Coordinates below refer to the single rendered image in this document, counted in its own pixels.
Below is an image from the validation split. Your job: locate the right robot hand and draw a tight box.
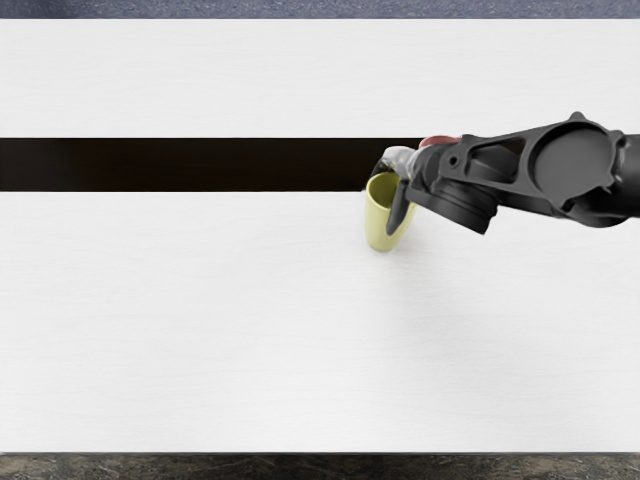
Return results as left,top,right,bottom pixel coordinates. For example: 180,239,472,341
370,145,424,237

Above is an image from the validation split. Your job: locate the red cup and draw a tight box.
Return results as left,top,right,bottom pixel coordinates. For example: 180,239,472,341
417,134,458,150

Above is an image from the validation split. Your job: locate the yellow-green cup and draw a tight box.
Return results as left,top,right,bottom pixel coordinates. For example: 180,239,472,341
363,171,418,254

